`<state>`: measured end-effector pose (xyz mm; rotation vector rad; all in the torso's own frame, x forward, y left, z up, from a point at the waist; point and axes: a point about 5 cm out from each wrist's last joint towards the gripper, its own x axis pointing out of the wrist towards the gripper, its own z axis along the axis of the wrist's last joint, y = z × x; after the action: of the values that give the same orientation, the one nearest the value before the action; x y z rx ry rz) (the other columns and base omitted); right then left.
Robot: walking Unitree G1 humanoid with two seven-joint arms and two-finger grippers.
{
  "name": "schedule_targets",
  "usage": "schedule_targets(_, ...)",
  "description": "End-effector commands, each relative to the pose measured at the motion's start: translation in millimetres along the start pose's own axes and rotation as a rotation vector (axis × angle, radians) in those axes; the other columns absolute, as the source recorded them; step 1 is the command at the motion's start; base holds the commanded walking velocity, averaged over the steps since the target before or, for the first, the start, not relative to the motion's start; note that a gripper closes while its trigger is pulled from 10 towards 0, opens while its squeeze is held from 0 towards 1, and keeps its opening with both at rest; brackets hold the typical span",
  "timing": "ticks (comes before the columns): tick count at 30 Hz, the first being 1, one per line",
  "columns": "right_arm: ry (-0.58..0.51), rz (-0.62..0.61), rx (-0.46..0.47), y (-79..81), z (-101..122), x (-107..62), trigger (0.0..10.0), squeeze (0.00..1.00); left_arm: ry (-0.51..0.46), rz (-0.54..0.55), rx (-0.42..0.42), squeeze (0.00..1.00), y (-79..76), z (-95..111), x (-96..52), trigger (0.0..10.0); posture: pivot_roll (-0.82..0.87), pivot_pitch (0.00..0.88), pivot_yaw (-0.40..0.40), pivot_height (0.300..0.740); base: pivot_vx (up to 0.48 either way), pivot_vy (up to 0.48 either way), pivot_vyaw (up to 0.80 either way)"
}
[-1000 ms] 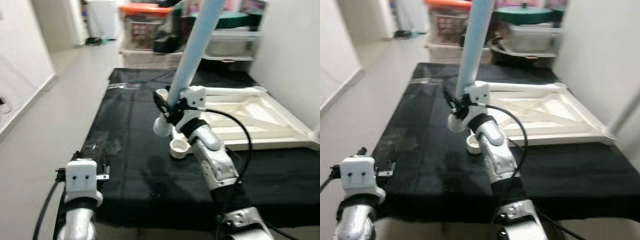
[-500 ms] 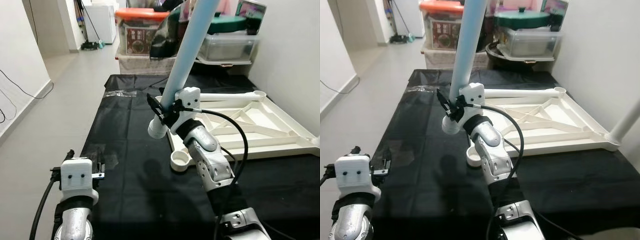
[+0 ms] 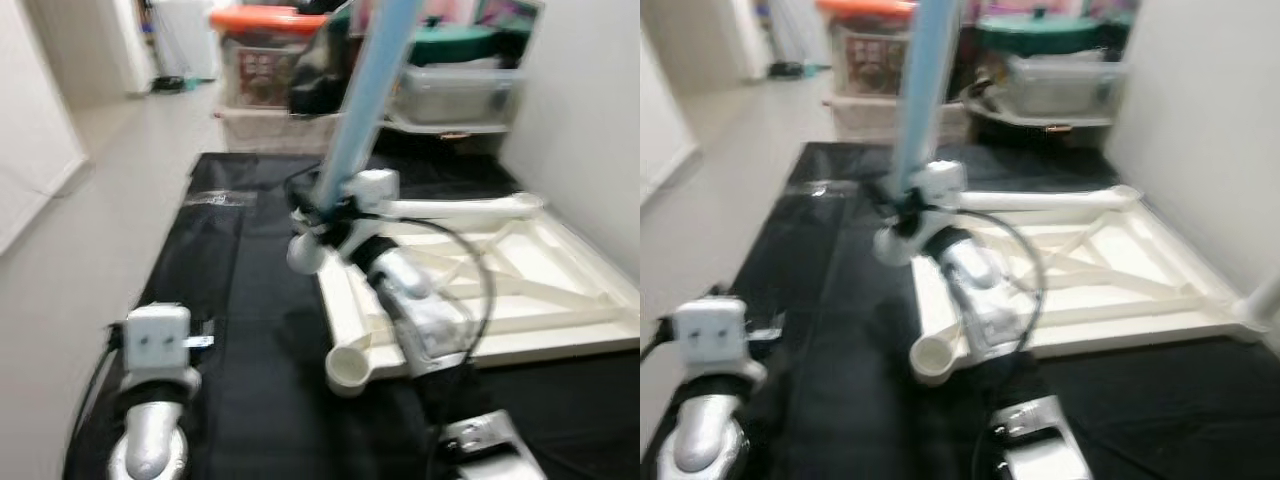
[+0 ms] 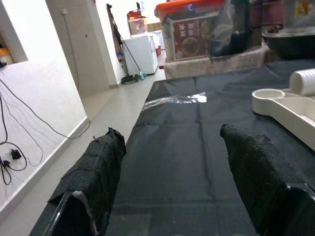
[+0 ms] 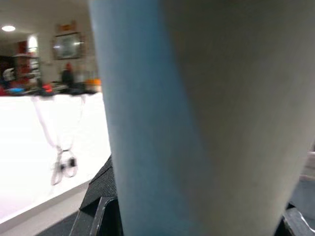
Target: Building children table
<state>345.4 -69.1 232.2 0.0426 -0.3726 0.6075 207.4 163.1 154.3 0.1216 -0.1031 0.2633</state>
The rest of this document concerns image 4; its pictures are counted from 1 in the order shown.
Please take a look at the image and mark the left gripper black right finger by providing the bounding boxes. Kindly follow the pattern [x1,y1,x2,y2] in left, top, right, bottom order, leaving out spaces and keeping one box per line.
[220,123,315,236]

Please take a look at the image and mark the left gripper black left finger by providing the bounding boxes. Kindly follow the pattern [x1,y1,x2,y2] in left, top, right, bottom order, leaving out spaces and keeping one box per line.
[29,127,127,236]

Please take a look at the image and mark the white plastic table leg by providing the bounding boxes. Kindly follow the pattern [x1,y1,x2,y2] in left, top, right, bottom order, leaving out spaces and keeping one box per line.
[288,68,315,97]

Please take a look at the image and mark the white plastic children table top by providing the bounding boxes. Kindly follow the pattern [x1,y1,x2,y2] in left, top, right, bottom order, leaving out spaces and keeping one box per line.
[251,88,315,152]

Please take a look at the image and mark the mop with green head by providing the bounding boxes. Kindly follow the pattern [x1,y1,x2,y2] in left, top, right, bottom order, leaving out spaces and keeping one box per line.
[106,3,148,85]

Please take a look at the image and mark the clear plastic wrap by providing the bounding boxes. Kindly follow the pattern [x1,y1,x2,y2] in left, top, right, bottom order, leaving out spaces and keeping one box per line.
[142,92,208,111]

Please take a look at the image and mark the grey cloth covered ledge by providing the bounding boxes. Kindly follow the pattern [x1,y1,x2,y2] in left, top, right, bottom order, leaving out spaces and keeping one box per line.
[163,45,271,80]

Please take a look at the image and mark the white appliance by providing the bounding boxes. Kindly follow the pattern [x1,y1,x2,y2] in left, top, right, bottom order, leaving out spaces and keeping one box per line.
[122,33,158,76]

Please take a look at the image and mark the black round basin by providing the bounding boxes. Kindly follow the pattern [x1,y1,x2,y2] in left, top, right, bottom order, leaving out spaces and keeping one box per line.
[261,27,315,60]

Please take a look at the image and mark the shiny black plastic bag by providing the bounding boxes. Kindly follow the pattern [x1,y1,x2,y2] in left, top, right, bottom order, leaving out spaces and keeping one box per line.
[210,0,252,58]

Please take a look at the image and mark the orange container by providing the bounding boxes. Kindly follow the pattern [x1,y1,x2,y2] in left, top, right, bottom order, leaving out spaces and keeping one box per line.
[0,48,13,64]

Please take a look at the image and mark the stacked cardboard boxes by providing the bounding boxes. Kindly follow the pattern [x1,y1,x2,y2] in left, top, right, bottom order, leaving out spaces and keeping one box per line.
[126,11,149,35]

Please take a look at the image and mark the clear box with orange lid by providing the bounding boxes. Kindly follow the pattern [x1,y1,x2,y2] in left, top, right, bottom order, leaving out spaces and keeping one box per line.
[154,0,228,62]

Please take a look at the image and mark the clear plastic storage box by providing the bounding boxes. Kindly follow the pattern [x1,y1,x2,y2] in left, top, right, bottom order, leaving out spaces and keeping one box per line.
[283,0,315,31]

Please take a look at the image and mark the dark maroon container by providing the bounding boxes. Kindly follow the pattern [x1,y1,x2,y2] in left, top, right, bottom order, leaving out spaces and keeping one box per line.
[248,0,284,28]

